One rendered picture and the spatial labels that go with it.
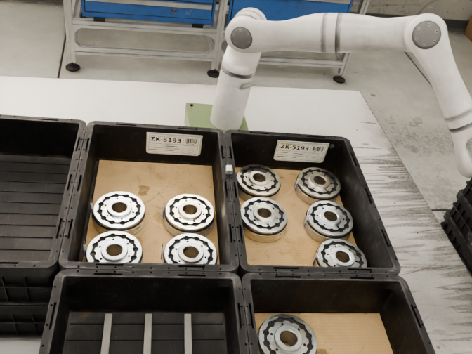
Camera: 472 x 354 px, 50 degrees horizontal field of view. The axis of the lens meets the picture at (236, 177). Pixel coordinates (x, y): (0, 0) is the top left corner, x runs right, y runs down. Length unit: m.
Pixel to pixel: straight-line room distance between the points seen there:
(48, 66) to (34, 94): 1.51
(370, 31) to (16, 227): 0.88
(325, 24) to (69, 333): 0.84
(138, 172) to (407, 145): 2.08
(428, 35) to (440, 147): 1.95
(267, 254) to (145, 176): 0.33
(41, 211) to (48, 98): 0.60
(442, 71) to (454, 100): 0.07
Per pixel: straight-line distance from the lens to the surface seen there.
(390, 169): 1.57
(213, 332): 0.92
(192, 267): 0.86
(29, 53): 3.28
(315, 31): 1.22
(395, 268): 0.97
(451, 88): 1.22
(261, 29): 1.25
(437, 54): 1.20
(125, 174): 1.16
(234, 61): 1.33
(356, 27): 1.23
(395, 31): 1.27
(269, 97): 1.72
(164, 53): 3.04
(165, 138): 1.14
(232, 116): 1.39
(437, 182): 2.83
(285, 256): 1.04
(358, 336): 0.98
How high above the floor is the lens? 1.61
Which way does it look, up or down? 42 degrees down
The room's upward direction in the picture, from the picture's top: 11 degrees clockwise
